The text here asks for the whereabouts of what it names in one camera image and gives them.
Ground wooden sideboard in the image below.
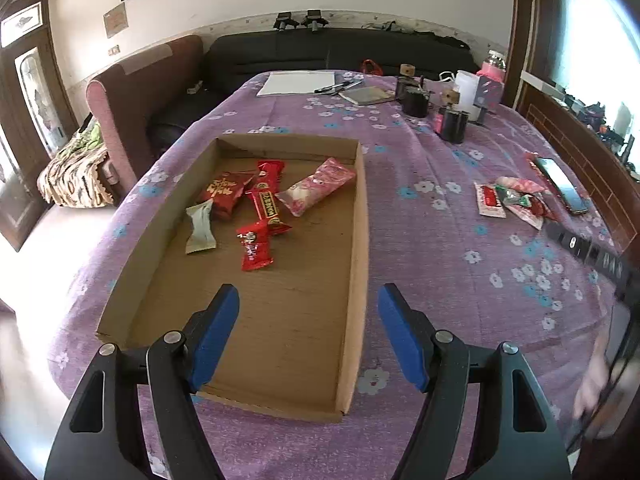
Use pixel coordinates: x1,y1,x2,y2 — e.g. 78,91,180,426
517,70,640,256

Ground purple floral tablecloth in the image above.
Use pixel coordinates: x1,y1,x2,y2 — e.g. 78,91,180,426
47,69,631,480

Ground black smartphone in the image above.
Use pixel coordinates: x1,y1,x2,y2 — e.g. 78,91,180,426
534,156,592,215

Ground cardboard box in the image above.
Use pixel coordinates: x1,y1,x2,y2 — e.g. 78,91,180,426
96,132,370,423

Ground brown notebook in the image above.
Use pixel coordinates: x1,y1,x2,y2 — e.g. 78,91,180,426
338,85,396,107

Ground pink checked snack packet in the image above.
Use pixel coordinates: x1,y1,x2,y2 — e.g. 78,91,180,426
495,176,548,195

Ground green clear-wrapped candy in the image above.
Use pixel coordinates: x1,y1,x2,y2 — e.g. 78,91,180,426
495,186,532,208

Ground black canister wooden cap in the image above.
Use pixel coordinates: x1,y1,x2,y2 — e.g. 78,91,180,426
395,64,431,118

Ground dark red snack packet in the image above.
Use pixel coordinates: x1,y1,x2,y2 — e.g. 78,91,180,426
527,195,558,222

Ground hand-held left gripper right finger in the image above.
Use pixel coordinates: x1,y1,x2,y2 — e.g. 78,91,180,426
377,283,573,480

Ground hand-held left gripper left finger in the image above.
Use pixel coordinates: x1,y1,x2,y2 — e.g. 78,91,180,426
44,284,241,480

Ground patterned blanket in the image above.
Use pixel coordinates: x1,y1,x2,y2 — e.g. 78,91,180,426
37,117,113,207

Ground white paper sheet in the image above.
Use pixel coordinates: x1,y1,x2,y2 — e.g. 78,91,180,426
256,71,337,97

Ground red plastic wrapper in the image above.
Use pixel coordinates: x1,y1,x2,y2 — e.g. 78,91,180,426
524,152,546,181

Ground pink thermos bottle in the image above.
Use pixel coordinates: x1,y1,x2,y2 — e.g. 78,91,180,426
477,50,507,111

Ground white plastic container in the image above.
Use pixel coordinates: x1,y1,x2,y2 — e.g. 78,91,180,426
440,70,483,108

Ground white packet red label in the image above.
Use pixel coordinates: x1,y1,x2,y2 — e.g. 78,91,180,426
474,182,508,218

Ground wooden door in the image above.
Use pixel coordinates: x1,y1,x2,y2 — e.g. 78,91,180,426
0,0,81,253

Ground brown armchair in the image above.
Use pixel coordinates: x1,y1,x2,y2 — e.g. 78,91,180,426
86,35,205,206

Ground white and red snack packet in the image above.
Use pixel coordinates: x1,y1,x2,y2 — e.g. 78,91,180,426
510,205,546,231

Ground black canister red label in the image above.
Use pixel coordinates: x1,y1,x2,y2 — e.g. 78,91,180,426
434,91,470,145

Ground person's right hand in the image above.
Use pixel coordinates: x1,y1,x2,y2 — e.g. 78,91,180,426
572,340,640,441

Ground white and green snack packet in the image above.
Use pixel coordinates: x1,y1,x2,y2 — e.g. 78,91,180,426
185,199,218,255

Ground black sofa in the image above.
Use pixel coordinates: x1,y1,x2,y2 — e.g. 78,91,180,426
147,27,481,156

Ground pink cartoon snack packet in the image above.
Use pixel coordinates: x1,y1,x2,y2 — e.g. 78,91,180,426
275,157,358,217

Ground dark red gold-print packet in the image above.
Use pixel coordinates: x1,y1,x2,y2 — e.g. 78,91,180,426
205,171,255,221

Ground small red snack packet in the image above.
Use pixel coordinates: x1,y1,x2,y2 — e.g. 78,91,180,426
236,220,276,272

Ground small wall plaque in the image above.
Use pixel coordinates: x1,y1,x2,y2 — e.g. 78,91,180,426
103,2,127,38

